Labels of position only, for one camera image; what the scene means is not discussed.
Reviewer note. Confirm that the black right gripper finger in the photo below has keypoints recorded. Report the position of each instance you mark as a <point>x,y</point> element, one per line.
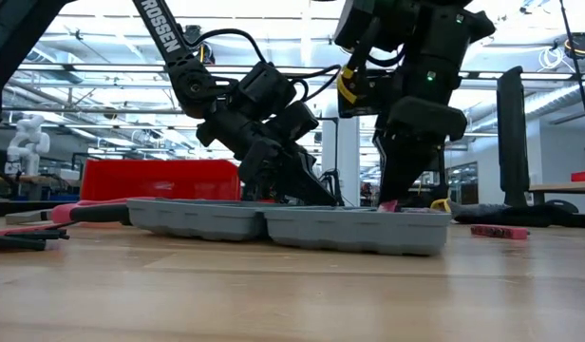
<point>404,161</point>

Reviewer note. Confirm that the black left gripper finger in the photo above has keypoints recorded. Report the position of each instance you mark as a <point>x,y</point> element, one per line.
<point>261,166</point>
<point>307,185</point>

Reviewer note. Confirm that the grey plastic tool case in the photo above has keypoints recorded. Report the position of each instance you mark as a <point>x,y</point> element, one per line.
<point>345,233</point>

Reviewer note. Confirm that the small pink hand tool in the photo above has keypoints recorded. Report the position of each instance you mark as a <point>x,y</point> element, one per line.
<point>499,232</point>

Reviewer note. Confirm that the red black bit holder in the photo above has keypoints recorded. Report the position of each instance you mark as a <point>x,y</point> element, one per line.
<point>17,243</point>

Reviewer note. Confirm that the black background robot arm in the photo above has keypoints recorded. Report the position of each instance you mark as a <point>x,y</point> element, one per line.
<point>337,183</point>

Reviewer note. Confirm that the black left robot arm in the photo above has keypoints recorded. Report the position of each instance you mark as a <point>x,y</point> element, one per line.
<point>164,33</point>

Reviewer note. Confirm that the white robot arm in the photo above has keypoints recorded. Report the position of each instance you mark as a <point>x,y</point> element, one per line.
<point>29,142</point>

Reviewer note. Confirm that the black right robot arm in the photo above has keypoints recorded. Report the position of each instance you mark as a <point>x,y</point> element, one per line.
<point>444,47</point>

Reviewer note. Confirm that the white round column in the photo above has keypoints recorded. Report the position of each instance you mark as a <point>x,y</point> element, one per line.
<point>349,157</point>

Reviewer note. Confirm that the black upright panel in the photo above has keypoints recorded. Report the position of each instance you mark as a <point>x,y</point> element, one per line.
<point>513,142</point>

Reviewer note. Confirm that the red plastic box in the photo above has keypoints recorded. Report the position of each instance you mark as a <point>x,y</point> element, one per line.
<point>155,180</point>

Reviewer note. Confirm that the long ceiling light bar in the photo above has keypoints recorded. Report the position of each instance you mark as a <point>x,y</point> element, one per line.
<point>107,68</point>

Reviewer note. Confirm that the wooden side table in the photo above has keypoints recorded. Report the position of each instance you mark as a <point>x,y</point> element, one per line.
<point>558,187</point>

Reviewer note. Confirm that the black work glove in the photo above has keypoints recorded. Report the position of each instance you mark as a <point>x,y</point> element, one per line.
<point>549,216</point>

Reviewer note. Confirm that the thin black stand pole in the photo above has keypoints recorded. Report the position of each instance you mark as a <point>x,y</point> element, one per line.
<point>578,76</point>

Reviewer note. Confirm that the red storage bin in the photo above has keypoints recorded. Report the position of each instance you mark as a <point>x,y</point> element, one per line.
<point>584,176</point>

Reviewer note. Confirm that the wooden background workbench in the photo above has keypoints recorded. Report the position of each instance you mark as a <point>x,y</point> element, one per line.
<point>36,179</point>

